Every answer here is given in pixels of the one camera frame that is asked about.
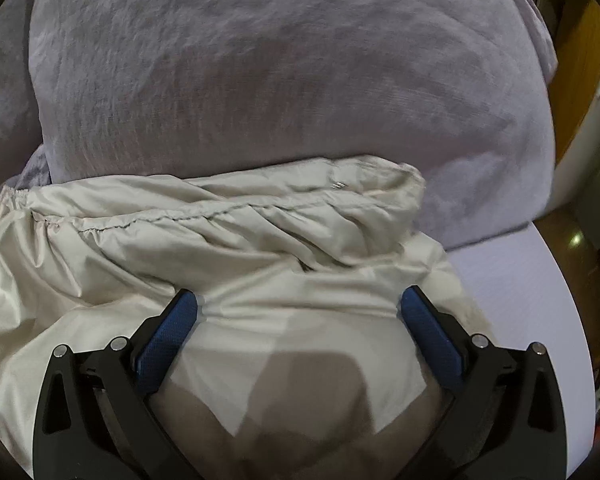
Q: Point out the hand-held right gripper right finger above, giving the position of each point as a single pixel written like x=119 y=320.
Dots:
x=431 y=342

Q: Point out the wooden door frame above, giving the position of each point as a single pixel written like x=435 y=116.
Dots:
x=580 y=75

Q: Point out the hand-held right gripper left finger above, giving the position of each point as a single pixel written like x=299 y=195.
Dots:
x=164 y=342

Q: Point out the purple pillow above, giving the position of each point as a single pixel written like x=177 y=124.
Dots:
x=5 y=110
x=290 y=75

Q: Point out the bed with purple sheet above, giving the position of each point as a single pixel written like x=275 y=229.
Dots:
x=525 y=310

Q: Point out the light grey puffer jacket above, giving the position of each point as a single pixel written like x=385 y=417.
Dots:
x=240 y=260

